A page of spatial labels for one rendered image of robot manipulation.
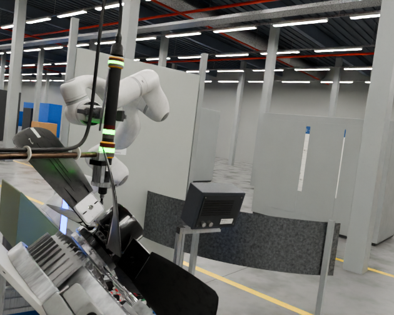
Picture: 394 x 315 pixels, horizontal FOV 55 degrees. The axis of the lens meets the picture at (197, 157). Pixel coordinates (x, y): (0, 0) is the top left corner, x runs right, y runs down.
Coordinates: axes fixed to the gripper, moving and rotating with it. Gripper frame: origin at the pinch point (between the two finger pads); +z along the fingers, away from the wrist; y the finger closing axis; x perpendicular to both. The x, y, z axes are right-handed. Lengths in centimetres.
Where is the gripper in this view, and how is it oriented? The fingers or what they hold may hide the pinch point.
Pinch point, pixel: (110, 114)
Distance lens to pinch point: 111.3
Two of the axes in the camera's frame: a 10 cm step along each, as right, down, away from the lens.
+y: -8.1, -0.6, -5.8
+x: 1.2, -9.9, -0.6
